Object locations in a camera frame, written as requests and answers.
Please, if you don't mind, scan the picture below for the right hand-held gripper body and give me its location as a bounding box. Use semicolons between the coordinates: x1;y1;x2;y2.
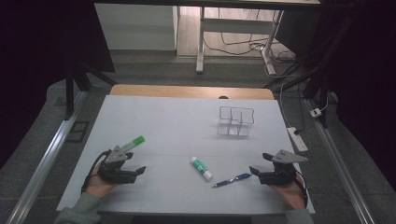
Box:
258;149;309;187

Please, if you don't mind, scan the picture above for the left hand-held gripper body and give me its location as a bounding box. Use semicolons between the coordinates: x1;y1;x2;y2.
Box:
97;145;138;185

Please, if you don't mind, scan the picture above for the person's left hand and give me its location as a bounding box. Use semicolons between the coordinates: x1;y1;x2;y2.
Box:
85;163;121;201

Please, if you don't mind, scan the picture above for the person's right hand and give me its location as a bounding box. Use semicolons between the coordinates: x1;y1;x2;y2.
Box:
268;172;308;211

